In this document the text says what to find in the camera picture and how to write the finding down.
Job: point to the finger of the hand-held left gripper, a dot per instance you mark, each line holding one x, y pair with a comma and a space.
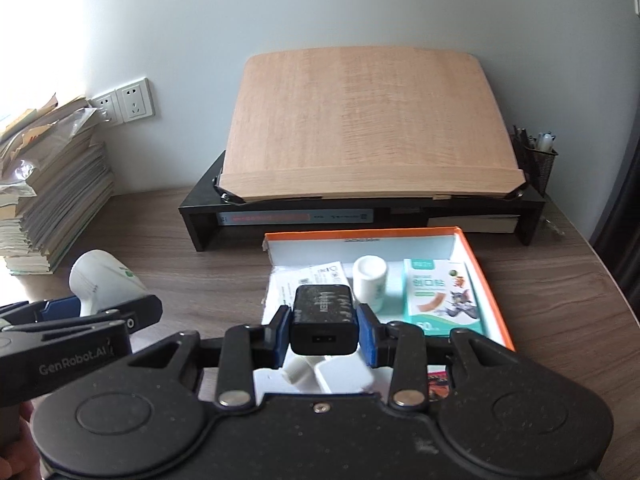
55, 307
140, 312

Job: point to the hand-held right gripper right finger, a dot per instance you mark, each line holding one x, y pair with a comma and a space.
366, 332

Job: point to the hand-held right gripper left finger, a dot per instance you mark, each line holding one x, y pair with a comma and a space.
282, 330

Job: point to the black charger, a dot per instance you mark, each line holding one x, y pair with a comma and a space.
325, 320

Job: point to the white charger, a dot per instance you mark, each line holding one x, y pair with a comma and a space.
345, 372

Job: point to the white plug-in repeller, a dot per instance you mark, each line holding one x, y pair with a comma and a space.
370, 280
105, 275

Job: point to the small white green box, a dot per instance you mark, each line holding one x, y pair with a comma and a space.
320, 275

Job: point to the teal bandage box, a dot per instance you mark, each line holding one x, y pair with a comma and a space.
440, 300

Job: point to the orange cardboard box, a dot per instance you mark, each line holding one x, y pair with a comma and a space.
380, 245

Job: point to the playing cards box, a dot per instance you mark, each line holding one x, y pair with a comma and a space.
439, 385

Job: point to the person's left hand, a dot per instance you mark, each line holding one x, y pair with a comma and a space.
15, 460

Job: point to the stack of books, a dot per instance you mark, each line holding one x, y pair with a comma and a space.
55, 200

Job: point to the black desk riser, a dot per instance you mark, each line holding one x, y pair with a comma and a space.
200, 215

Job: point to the blue red book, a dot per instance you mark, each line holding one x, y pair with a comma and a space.
300, 216

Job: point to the wooden board stand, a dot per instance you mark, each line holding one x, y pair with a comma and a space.
370, 125

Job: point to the black mesh pen holder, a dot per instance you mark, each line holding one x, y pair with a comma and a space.
537, 170

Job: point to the white wall socket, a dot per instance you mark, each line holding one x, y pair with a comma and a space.
134, 100
107, 107

